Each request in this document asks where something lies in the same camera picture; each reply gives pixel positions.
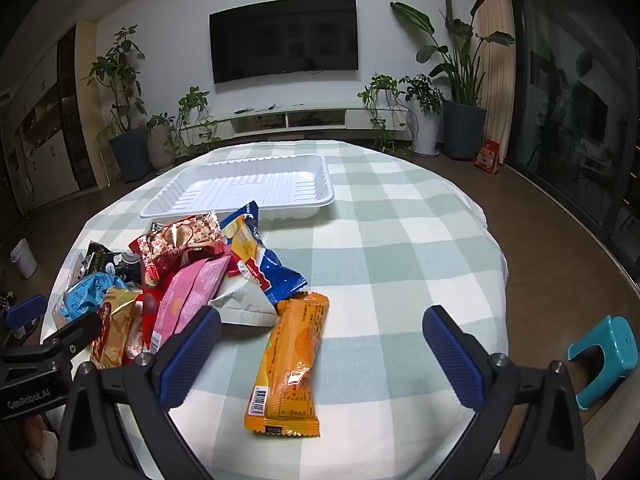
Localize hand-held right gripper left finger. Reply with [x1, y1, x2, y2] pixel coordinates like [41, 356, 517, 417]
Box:
[56, 304, 223, 480]

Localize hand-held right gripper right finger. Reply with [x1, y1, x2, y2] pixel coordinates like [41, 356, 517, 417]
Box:
[422, 305, 586, 480]

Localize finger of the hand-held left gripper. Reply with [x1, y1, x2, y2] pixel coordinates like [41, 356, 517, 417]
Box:
[42, 312, 103, 359]
[0, 294, 49, 347]

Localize light blue snack packet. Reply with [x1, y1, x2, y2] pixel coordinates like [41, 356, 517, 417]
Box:
[57, 274, 128, 322]

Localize red and gold snack packet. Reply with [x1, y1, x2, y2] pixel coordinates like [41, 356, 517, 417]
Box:
[90, 290, 146, 368]

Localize pink snack packet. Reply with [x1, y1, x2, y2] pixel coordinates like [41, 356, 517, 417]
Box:
[150, 255, 233, 351]

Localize red chocolate snack packet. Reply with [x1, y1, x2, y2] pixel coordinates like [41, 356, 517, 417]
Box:
[140, 280, 171, 348]

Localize white red-striped snack packet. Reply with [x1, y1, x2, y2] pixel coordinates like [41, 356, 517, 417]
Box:
[209, 257, 278, 328]

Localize black snack packet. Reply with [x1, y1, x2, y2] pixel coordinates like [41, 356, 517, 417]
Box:
[82, 241, 143, 286]

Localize orange snack packet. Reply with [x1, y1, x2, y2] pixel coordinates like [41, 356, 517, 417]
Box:
[244, 291, 331, 439]

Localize red patterned snack packet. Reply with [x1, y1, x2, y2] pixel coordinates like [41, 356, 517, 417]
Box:
[129, 211, 223, 282]

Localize blue and yellow snack packet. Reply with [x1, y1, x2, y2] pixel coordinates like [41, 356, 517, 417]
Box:
[220, 201, 307, 306]

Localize white plastic tray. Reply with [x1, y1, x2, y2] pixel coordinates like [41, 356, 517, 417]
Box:
[140, 154, 336, 221]

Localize person's left forearm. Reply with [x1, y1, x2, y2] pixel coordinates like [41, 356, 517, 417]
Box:
[22, 412, 58, 478]

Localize white trash bin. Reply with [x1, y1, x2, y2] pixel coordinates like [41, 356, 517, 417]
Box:
[10, 238, 38, 279]

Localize green checked tablecloth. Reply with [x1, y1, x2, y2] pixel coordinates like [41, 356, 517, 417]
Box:
[42, 140, 510, 480]

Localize teal plastic stool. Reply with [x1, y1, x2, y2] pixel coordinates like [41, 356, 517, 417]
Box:
[566, 315, 638, 411]

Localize tall leafy potted plant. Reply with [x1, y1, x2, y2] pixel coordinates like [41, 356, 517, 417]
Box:
[82, 25, 153, 183]

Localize dark glass cabinet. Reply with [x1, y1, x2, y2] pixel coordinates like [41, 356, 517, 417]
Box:
[56, 35, 98, 191]

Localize red printed bag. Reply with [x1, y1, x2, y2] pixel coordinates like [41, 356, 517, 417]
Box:
[474, 139, 502, 175]

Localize small plant in pale pot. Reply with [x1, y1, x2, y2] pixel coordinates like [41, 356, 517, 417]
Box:
[145, 112, 176, 171]

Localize bushy plant in white pot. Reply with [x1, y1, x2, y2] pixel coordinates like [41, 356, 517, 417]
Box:
[400, 75, 446, 157]

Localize broad-leaf plant in dark pot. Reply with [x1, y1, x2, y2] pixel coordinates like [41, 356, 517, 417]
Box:
[390, 0, 516, 162]

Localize beige curtain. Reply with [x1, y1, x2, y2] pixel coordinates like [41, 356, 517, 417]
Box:
[472, 0, 516, 161]

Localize trailing potted plant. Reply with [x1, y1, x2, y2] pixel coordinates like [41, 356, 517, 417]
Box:
[170, 86, 223, 161]
[357, 74, 416, 161]

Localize white television console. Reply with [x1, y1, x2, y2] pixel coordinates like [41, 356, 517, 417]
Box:
[207, 104, 421, 142]

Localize glass sliding door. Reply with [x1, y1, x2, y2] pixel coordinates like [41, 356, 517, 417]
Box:
[507, 0, 640, 301]

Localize white wall cabinets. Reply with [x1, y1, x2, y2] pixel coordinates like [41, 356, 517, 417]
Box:
[0, 75, 81, 221]

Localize wall television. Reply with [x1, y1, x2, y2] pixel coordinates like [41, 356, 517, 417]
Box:
[209, 0, 360, 85]

